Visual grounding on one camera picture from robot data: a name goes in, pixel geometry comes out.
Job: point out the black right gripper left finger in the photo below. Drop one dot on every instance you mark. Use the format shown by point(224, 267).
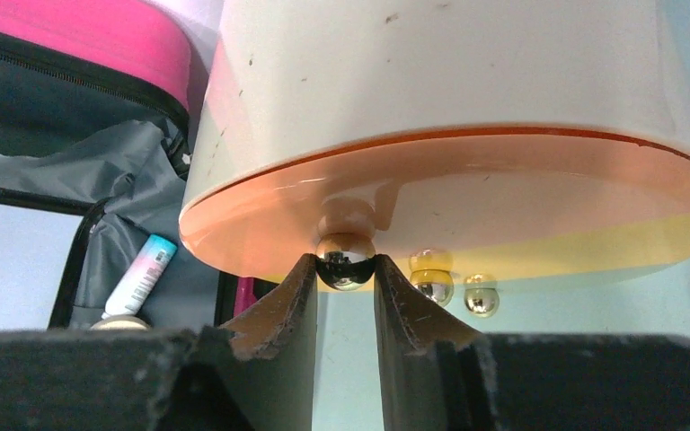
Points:
point(255, 372)

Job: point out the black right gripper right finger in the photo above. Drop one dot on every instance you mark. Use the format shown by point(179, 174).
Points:
point(438, 373)

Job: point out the beige orange round storage box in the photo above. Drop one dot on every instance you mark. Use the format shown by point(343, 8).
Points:
point(519, 140)

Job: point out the pink and teal kids suitcase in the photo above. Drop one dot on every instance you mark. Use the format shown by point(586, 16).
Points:
point(99, 106)

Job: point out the pink tube with teal cap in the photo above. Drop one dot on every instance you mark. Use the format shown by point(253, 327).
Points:
point(139, 280)

